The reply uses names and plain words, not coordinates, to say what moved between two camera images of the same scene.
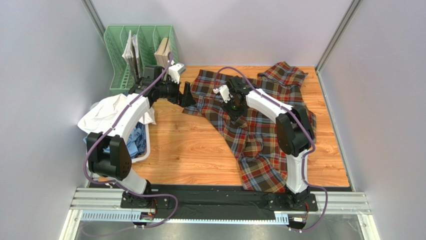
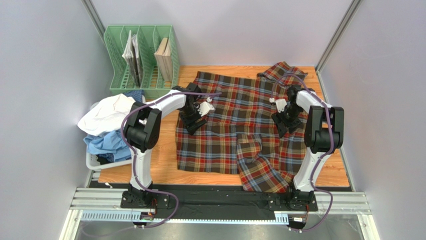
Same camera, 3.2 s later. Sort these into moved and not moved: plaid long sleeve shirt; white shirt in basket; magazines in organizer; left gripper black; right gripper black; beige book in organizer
Moved: left gripper black; plaid long sleeve shirt; right gripper black
Not moved: beige book in organizer; magazines in organizer; white shirt in basket
